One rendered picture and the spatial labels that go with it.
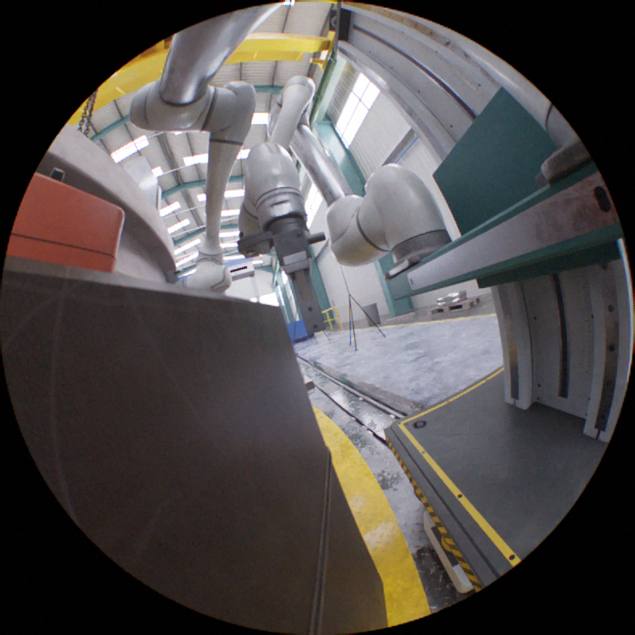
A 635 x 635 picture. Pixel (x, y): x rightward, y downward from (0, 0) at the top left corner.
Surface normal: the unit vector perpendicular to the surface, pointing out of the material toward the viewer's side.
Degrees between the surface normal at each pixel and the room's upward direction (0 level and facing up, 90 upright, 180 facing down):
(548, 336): 90
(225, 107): 139
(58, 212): 97
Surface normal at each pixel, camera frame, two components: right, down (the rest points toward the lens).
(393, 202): -0.70, 0.18
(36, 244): 0.98, -0.18
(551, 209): -0.96, 0.29
